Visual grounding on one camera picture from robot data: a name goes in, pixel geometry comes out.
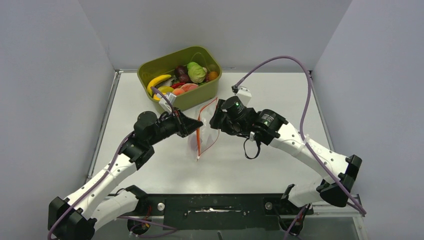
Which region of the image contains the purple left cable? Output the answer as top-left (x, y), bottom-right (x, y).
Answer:
top-left (46, 86), bottom-right (176, 240)

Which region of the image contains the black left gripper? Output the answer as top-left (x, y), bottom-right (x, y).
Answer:
top-left (148, 107), bottom-right (203, 146)

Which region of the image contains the green plastic bin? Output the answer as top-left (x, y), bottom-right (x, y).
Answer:
top-left (137, 46), bottom-right (222, 113)

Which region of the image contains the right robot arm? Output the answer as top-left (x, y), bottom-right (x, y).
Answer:
top-left (209, 96), bottom-right (362, 214)

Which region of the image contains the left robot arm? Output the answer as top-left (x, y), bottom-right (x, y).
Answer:
top-left (47, 109), bottom-right (204, 240)

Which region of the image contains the pink peach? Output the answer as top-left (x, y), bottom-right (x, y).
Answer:
top-left (180, 83), bottom-right (199, 92)

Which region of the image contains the yellow mango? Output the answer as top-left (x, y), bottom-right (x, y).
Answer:
top-left (153, 86), bottom-right (174, 101)

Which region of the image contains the red chili pepper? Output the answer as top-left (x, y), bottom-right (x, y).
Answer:
top-left (170, 82), bottom-right (185, 89)

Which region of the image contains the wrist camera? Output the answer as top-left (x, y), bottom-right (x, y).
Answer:
top-left (158, 92), bottom-right (177, 113)
top-left (231, 85), bottom-right (252, 107)

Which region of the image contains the clear zip top bag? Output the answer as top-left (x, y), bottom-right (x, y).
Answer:
top-left (187, 97), bottom-right (220, 162)

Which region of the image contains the yellow banana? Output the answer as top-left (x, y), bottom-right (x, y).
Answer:
top-left (146, 74), bottom-right (172, 96)

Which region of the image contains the purple red onion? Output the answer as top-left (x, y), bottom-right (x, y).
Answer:
top-left (187, 133), bottom-right (198, 152)

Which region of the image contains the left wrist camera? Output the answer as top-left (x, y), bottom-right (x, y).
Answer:
top-left (158, 92), bottom-right (177, 113)

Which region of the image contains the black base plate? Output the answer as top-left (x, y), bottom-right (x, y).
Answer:
top-left (129, 193), bottom-right (314, 235)

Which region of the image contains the orange peach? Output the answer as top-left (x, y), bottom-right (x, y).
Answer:
top-left (172, 88), bottom-right (186, 96)

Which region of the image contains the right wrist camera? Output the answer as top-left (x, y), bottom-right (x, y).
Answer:
top-left (231, 85), bottom-right (252, 107)

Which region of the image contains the small orange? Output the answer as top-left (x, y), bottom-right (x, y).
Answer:
top-left (207, 71), bottom-right (219, 82)

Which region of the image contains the green cabbage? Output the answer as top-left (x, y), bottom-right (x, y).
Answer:
top-left (187, 61), bottom-right (208, 84)

